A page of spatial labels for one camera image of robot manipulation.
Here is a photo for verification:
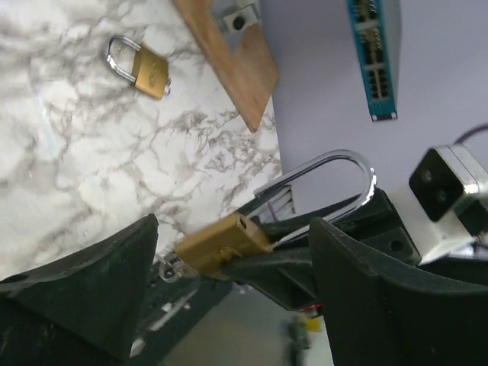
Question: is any small padlock key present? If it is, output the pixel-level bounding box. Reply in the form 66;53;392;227
156;252;199;283

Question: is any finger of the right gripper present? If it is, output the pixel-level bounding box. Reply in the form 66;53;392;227
222;247;320;311

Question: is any teal network switch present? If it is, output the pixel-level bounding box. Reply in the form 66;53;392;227
346;0;402;122

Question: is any wooden board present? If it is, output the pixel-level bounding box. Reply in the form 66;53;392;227
174;0;279;133

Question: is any small brass long-shackle padlock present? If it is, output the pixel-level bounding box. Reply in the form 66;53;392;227
175;149;377;280

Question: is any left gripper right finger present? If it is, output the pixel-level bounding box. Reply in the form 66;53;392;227
309;219;487;365

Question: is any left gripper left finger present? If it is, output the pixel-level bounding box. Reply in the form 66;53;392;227
1;214;158;365

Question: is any metal switch stand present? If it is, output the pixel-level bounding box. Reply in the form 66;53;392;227
209;0;262;34

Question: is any large brass padlock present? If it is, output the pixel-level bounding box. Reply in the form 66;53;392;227
103;35;172;100

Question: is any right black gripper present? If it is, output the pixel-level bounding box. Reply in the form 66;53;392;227
238;188;420;265

